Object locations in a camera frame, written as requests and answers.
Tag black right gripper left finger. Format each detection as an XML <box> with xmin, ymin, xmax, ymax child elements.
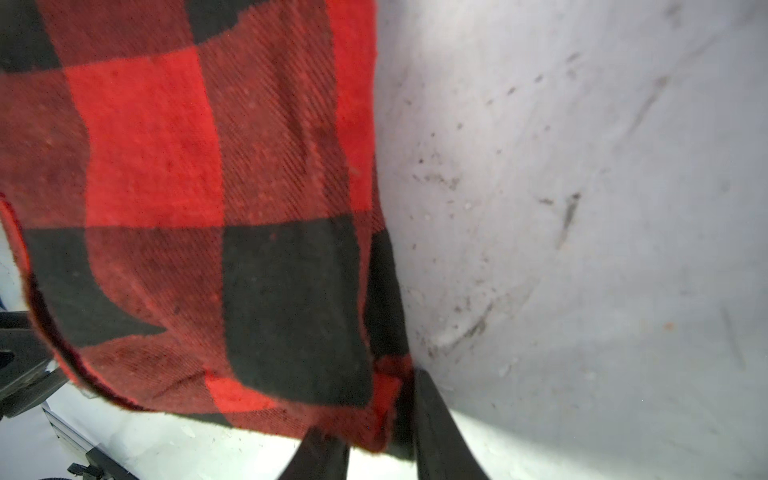
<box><xmin>279</xmin><ymin>427</ymin><xmax>350</xmax><ymax>480</ymax></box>

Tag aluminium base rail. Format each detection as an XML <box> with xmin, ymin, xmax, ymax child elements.
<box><xmin>41</xmin><ymin>404</ymin><xmax>142</xmax><ymax>480</ymax></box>

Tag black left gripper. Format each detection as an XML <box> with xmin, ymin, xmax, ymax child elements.
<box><xmin>1</xmin><ymin>311</ymin><xmax>68</xmax><ymax>419</ymax></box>

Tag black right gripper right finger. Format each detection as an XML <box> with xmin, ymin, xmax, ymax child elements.
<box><xmin>413</xmin><ymin>369</ymin><xmax>489</xmax><ymax>480</ymax></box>

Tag red black plaid shirt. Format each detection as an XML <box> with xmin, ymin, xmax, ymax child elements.
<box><xmin>1</xmin><ymin>1</ymin><xmax>413</xmax><ymax>459</ymax></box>

